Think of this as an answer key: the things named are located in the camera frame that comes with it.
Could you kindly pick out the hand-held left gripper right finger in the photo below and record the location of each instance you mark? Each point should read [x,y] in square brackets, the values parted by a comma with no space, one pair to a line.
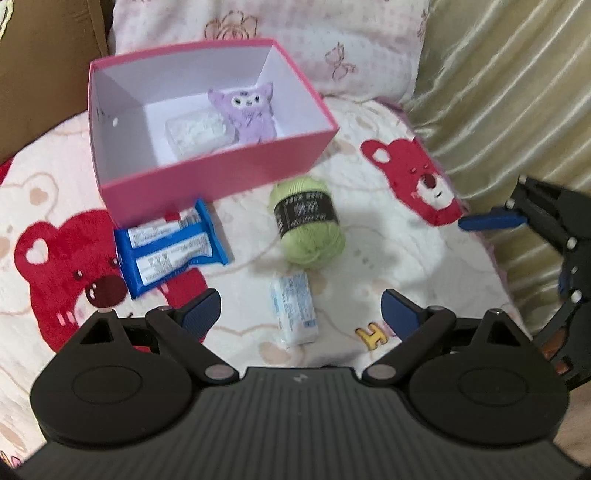
[400,314]

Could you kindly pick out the brown cushion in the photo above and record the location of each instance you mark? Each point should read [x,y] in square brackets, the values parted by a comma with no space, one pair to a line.
[46,69]

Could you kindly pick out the pink cardboard box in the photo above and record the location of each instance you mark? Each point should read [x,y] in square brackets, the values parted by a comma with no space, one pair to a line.
[221,180]

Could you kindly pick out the white tissue packet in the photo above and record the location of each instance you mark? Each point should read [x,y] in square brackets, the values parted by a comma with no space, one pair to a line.
[295,309]

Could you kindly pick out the green yarn ball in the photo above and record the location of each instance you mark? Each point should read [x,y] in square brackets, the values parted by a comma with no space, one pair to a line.
[314,240]

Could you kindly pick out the purple plush toy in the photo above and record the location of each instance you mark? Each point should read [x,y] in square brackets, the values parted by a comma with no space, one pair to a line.
[247,115]

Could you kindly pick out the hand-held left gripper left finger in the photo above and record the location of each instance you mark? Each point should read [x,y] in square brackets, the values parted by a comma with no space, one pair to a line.
[201,314]

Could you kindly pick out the clear plastic container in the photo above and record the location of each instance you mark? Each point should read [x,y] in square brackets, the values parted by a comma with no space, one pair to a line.
[196,131]

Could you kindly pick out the gold striped fabric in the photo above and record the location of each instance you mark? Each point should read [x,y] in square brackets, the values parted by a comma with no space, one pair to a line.
[498,92]

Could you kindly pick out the blue cookie packet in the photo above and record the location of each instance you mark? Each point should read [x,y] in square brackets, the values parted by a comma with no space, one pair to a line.
[171,249]

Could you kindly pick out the pink checkered pillow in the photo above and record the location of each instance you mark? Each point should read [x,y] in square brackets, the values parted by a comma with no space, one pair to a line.
[323,37]

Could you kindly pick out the red bear printed blanket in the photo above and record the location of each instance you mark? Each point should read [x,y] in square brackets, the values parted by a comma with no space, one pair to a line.
[392,258]

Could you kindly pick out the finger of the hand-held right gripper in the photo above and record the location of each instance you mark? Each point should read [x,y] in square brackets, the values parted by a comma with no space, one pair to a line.
[561,323]
[489,220]

